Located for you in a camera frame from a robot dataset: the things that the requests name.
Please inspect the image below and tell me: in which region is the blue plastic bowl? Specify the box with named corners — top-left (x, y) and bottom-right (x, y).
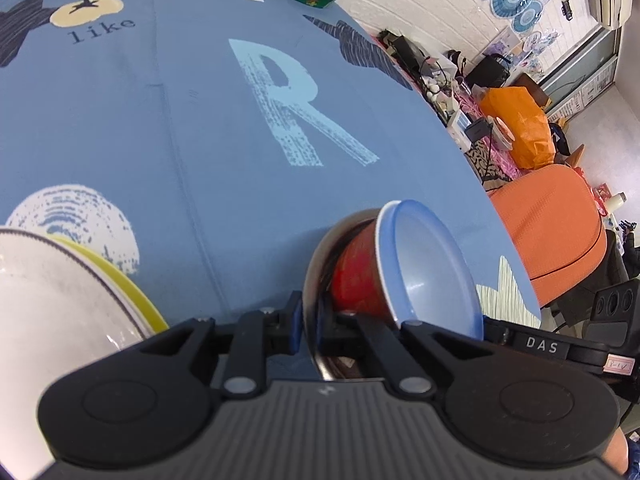
top-left (375, 200), bottom-right (485, 341)

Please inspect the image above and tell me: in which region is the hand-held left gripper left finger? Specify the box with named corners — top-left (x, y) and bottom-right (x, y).
top-left (135, 292), bottom-right (306, 398)

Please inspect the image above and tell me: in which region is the metal framed window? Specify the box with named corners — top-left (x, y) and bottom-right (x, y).
top-left (542, 27), bottom-right (623, 121)

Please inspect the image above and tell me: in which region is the white plate blue rim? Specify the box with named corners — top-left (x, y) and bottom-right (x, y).
top-left (0, 227), bottom-right (157, 478)

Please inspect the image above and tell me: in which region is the small white box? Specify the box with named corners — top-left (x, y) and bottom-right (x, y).
top-left (447, 112), bottom-right (473, 142)

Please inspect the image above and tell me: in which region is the yellow plate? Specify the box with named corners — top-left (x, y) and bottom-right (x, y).
top-left (50, 234), bottom-right (171, 336)

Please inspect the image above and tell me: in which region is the orange chair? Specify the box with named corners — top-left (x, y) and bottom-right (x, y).
top-left (487, 164), bottom-right (608, 308)

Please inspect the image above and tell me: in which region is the stainless steel bowl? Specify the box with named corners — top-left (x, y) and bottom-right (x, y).
top-left (302, 207), bottom-right (386, 385)

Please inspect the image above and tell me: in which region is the red bowl white inside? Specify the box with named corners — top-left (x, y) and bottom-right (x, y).
top-left (327, 220), bottom-right (401, 318)

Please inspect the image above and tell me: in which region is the blue printed tablecloth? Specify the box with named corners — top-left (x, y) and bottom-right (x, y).
top-left (0, 0), bottom-right (543, 386)

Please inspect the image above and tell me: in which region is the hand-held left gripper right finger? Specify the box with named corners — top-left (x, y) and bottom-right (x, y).
top-left (315, 297), bottom-right (493, 398)

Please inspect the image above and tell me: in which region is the black bag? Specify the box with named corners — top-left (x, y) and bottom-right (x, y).
top-left (465, 55), bottom-right (512, 89)

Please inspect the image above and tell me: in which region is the orange plastic bag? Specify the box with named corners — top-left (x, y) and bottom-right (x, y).
top-left (480, 86), bottom-right (557, 171)

